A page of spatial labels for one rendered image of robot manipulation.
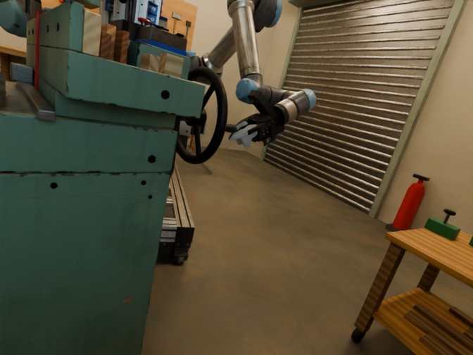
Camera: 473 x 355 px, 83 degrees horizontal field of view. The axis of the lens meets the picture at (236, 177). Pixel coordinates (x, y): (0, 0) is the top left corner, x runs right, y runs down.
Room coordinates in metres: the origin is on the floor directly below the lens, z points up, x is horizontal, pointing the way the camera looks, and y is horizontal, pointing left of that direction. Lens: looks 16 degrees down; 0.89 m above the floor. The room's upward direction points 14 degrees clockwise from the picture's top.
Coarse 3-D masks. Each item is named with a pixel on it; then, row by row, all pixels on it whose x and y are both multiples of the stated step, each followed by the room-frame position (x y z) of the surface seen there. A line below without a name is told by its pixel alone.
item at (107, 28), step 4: (104, 24) 0.61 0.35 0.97; (108, 24) 0.60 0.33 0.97; (104, 28) 0.61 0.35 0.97; (108, 28) 0.60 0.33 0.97; (112, 28) 0.61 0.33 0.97; (108, 32) 0.60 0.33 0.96; (112, 32) 0.61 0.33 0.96; (112, 36) 0.61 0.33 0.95; (112, 40) 0.61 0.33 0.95; (112, 44) 0.61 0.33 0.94; (112, 48) 0.61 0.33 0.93; (112, 52) 0.61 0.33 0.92; (112, 56) 0.61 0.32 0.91; (112, 60) 0.61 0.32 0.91
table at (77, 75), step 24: (48, 48) 0.47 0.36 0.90; (48, 72) 0.47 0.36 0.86; (72, 72) 0.35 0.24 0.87; (96, 72) 0.37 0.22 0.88; (120, 72) 0.39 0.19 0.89; (144, 72) 0.41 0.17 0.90; (72, 96) 0.35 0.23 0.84; (96, 96) 0.37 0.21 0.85; (120, 96) 0.39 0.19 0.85; (144, 96) 0.42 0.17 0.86; (168, 96) 0.44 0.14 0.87; (192, 96) 0.48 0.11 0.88
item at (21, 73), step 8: (16, 64) 0.61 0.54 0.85; (16, 72) 0.60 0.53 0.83; (24, 72) 0.61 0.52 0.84; (32, 72) 0.62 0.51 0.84; (16, 80) 0.60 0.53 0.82; (24, 80) 0.61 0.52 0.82; (32, 80) 0.62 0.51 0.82; (24, 88) 0.53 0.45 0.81; (32, 88) 0.55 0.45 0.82; (32, 96) 0.45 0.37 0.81; (40, 96) 0.47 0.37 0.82; (32, 104) 0.41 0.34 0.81; (40, 104) 0.39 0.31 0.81; (48, 104) 0.41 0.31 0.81; (40, 112) 0.36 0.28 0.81; (48, 112) 0.36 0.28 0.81; (48, 120) 0.36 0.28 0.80
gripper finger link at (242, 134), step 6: (246, 126) 0.81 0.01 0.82; (252, 126) 0.80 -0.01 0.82; (234, 132) 0.79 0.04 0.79; (240, 132) 0.78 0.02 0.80; (246, 132) 0.78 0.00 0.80; (234, 138) 0.78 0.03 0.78; (240, 138) 0.79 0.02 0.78; (246, 138) 0.80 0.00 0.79; (252, 138) 0.81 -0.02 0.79; (246, 144) 0.80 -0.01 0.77
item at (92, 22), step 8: (88, 16) 0.36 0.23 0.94; (96, 16) 0.37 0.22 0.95; (88, 24) 0.36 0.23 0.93; (96, 24) 0.37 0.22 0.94; (88, 32) 0.36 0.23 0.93; (96, 32) 0.37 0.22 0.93; (88, 40) 0.36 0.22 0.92; (96, 40) 0.37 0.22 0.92; (88, 48) 0.36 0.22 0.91; (96, 48) 0.37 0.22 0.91; (96, 56) 0.37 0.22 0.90
